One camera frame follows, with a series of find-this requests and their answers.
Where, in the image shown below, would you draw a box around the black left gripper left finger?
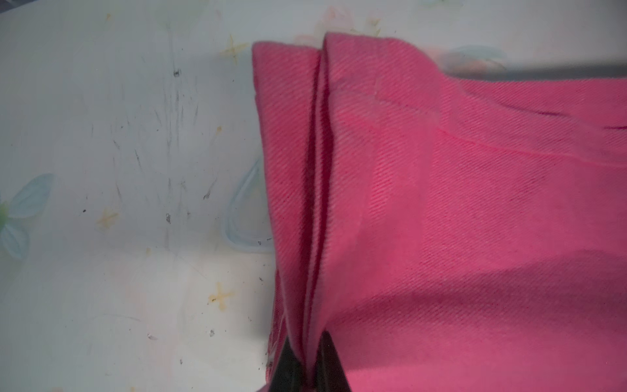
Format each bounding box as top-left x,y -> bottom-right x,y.
268,339 -> 305,392

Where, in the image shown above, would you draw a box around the pink long pants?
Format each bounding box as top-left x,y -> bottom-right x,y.
252,34 -> 626,391

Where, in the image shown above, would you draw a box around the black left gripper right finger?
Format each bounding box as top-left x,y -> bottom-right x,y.
315,331 -> 351,392

